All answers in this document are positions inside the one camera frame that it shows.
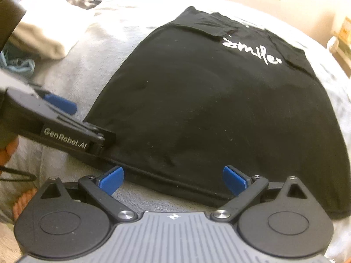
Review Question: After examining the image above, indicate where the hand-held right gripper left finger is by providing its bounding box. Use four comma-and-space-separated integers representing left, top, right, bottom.
29, 166, 138, 222

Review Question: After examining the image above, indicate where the blue denim cloth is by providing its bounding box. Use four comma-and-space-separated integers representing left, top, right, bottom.
0, 51, 36, 77

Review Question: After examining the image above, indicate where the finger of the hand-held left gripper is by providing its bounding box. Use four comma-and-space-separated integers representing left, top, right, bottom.
55, 116, 116, 151
37, 90, 78, 116

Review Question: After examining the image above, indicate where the white cloth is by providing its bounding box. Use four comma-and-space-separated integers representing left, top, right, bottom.
9, 0, 91, 60

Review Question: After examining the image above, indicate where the yellow box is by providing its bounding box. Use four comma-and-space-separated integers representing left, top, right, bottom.
340, 16, 351, 47

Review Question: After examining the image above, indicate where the black t-shirt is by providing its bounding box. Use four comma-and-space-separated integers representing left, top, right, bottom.
79, 5, 351, 221

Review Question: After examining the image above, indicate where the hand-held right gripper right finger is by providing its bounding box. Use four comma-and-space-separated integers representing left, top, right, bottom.
211, 166, 320, 222

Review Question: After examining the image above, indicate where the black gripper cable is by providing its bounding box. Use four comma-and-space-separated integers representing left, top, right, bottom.
0, 166, 37, 183

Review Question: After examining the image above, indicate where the person's left hand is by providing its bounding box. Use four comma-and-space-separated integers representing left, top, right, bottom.
0, 136, 20, 174

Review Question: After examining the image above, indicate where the white bedpost finial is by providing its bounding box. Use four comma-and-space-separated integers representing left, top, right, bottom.
326, 36, 340, 53

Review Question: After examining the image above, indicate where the grey-blue blanket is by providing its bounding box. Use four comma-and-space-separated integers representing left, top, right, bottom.
0, 0, 351, 263

